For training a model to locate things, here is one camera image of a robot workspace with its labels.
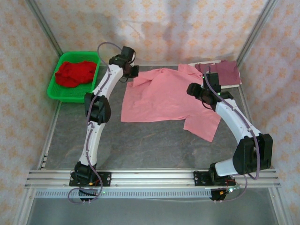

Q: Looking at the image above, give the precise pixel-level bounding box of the pink t-shirt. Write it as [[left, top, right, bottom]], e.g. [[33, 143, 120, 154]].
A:
[[120, 63, 221, 143]]

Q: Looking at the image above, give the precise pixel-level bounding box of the white folded t-shirt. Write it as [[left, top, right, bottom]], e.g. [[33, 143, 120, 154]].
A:
[[188, 60, 241, 90]]

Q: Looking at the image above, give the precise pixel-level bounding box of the maroon folded t-shirt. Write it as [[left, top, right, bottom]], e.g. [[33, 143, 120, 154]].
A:
[[195, 60, 242, 87]]

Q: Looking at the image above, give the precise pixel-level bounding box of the red t-shirt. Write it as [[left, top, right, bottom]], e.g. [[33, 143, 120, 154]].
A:
[[55, 60, 98, 89]]

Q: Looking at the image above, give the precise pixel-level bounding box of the green plastic basket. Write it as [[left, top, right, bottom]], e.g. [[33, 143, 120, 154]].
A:
[[46, 51, 102, 104]]

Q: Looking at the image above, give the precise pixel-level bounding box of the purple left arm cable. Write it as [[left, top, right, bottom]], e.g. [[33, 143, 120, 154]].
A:
[[67, 42, 125, 204]]

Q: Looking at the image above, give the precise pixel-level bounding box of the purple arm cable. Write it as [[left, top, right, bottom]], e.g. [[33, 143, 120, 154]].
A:
[[203, 66, 261, 203], [67, 42, 125, 204]]

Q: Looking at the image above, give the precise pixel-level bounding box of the aluminium corner post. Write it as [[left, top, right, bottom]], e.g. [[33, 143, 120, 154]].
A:
[[236, 0, 280, 68], [25, 0, 64, 57]]

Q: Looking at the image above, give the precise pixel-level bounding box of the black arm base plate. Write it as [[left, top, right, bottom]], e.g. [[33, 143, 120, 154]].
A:
[[193, 170, 235, 187], [69, 172, 112, 188]]

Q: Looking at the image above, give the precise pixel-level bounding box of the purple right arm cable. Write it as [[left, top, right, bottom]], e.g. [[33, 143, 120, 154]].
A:
[[203, 66, 261, 203]]

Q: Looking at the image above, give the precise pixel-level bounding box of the aluminium mounting rail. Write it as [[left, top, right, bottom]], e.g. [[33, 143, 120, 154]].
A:
[[24, 169, 281, 188]]

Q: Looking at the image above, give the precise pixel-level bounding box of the grey slotted cable duct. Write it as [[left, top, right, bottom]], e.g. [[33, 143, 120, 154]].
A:
[[34, 189, 213, 199]]

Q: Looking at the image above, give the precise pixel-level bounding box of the aluminium side rail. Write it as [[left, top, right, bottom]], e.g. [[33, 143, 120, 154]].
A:
[[239, 88, 288, 225], [17, 100, 63, 225]]

